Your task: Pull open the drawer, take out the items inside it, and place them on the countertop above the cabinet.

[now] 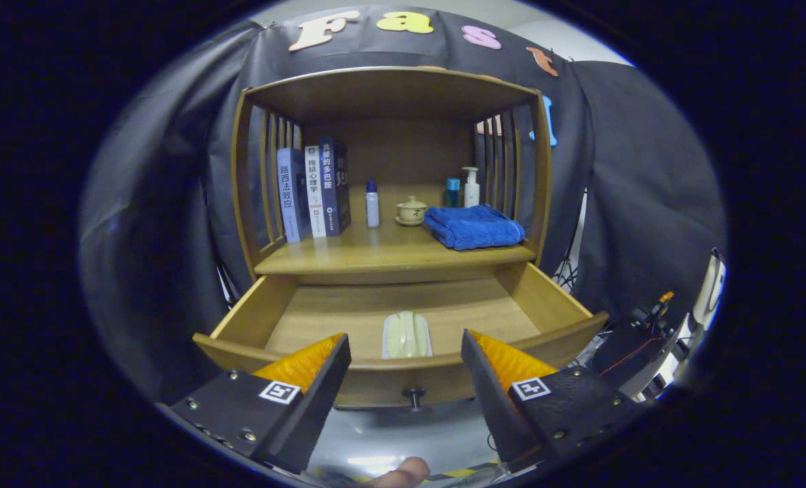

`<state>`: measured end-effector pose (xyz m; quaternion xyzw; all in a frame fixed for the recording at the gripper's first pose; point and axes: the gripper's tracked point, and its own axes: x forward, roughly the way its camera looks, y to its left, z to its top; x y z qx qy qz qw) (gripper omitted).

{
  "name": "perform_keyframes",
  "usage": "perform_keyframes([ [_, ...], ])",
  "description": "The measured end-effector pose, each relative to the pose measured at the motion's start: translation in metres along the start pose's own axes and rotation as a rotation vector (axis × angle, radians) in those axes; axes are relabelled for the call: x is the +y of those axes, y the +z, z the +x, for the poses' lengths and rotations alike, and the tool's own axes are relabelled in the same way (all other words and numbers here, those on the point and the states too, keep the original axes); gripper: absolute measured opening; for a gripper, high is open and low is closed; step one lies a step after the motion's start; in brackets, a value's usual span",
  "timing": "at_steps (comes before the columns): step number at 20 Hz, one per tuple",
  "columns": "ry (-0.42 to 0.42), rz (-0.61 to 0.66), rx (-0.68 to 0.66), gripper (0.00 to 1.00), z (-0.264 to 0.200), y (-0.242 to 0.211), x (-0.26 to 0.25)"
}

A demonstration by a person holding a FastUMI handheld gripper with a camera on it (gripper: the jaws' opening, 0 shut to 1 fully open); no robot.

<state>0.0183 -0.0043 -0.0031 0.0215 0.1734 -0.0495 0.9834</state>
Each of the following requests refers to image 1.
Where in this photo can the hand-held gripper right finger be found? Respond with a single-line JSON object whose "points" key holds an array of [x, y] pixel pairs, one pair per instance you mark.
{"points": [[492, 400]]}

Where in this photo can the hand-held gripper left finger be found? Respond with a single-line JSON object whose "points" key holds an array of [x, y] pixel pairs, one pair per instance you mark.
{"points": [[314, 413]]}

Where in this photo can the wooden drawer with black knob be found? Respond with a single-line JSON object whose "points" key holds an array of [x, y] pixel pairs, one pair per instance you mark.
{"points": [[348, 312]]}

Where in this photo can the wooden countertop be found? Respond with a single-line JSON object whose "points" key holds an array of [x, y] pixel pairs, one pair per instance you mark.
{"points": [[375, 254]]}

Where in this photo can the wooden cabinet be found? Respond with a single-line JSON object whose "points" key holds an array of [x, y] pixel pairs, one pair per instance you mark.
{"points": [[389, 95]]}

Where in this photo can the black light stand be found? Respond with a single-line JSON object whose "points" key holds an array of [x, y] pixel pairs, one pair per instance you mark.
{"points": [[569, 268], [228, 288]]}

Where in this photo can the black equipment with orange parts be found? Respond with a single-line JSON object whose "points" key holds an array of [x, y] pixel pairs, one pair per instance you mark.
{"points": [[636, 346]]}

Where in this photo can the folded blue towel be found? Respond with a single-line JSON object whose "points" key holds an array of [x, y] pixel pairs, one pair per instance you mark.
{"points": [[474, 227]]}

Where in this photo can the beige lidded tea cup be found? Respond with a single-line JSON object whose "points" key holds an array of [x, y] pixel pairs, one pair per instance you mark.
{"points": [[411, 212]]}

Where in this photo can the white pump bottle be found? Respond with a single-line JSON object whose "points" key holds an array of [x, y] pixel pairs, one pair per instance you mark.
{"points": [[471, 193]]}

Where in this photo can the teal bottle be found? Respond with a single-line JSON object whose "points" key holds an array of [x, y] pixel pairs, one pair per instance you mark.
{"points": [[452, 194]]}

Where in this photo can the white bottle with blue cap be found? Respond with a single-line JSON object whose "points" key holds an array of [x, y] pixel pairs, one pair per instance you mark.
{"points": [[372, 207]]}

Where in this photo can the light blue book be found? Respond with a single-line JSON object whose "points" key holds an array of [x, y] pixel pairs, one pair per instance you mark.
{"points": [[287, 196]]}

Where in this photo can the white book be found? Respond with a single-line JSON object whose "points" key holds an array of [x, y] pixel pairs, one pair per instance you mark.
{"points": [[314, 193]]}

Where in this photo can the dark navy book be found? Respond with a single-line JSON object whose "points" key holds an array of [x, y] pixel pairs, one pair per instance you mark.
{"points": [[335, 186]]}

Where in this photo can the white device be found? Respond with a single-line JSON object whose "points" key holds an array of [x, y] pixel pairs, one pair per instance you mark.
{"points": [[708, 291]]}

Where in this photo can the black backdrop cloth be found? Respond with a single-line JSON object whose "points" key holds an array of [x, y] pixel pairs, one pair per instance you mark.
{"points": [[158, 190]]}

